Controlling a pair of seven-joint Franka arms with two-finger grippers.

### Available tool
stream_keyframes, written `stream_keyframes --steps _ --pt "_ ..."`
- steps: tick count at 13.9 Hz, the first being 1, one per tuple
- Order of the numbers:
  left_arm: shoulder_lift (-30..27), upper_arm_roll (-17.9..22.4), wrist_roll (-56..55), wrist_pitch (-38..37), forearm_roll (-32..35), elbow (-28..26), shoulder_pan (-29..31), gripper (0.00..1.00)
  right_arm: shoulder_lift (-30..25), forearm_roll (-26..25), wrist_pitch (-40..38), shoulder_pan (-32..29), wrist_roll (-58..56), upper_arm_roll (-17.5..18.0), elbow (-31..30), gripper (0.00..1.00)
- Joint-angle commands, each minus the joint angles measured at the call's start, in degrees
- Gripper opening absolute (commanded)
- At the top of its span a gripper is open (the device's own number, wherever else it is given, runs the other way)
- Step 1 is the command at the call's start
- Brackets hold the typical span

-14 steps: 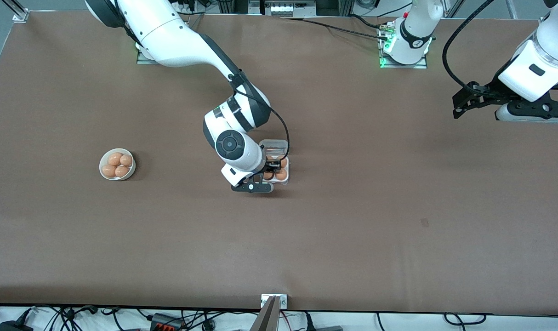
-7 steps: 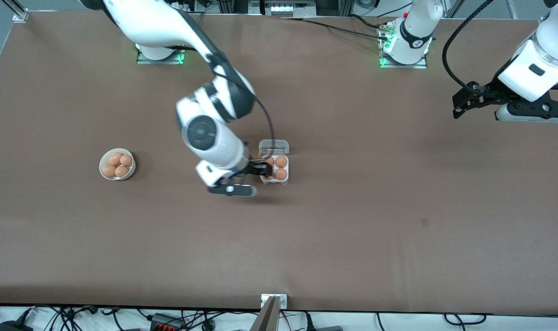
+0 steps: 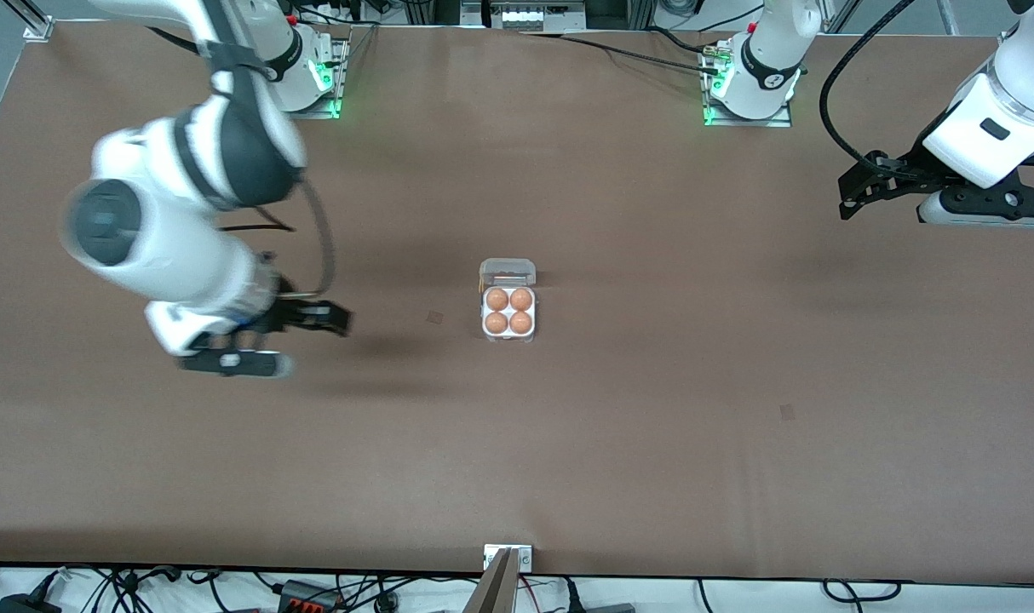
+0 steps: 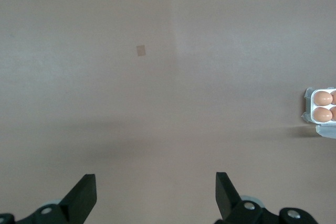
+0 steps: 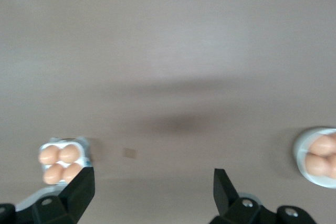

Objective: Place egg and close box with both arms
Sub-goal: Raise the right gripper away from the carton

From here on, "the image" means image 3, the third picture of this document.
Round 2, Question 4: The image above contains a clear plastic egg carton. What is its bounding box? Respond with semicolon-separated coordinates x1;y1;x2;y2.
479;258;538;345

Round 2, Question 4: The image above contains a black orange power device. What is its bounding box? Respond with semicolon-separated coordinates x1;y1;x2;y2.
277;579;344;613

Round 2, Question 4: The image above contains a grey metal bar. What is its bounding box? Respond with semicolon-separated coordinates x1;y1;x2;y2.
463;547;522;613

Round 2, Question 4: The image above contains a white socket strip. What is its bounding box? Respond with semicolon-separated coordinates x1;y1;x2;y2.
491;3;586;32

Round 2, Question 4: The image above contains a black right camera bracket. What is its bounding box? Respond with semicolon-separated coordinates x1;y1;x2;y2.
189;330;271;375

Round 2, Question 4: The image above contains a black camera bracket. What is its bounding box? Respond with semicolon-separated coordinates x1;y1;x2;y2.
943;152;1034;219
189;330;271;375

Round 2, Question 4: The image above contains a black left camera bracket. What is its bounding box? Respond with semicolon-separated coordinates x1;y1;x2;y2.
943;152;1034;219

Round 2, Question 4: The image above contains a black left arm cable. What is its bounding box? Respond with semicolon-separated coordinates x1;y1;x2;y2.
819;0;916;175

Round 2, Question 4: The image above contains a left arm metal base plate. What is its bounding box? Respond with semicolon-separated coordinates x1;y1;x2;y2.
703;38;793;129

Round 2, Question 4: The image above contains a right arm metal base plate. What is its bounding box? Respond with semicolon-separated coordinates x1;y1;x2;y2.
253;38;342;120

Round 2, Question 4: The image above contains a long black cable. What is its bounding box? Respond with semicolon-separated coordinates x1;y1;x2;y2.
517;30;727;77

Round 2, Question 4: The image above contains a small metal edge bracket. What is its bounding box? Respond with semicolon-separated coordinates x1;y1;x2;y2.
484;544;534;573

